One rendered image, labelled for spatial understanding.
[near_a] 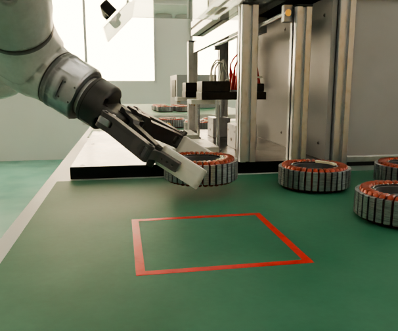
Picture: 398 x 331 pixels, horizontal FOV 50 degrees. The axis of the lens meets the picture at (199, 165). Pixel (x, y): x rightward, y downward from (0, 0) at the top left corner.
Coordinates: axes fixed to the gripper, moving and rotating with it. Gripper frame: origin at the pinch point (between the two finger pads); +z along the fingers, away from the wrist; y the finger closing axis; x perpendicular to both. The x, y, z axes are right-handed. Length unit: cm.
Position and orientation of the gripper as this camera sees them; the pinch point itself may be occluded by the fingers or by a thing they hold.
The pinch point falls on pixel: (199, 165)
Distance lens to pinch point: 65.4
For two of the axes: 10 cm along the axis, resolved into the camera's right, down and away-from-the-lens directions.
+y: -2.0, 1.8, -9.6
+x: 4.9, -8.3, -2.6
